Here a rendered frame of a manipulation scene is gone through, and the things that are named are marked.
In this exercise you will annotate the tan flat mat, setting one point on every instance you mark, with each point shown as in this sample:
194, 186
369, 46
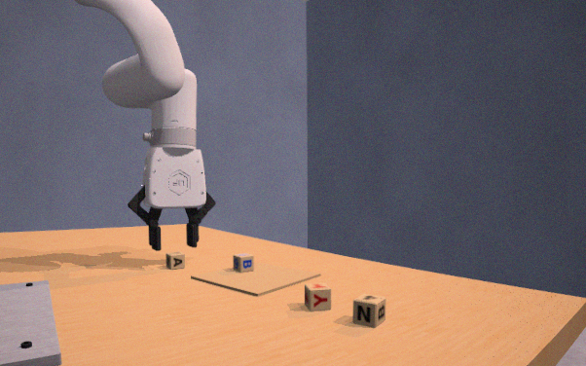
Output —
263, 280

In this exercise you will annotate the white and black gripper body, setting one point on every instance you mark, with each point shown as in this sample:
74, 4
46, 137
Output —
173, 177

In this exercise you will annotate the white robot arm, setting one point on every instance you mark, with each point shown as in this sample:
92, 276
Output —
155, 80

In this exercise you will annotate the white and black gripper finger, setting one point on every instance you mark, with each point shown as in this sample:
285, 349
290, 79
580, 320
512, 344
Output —
151, 219
195, 216

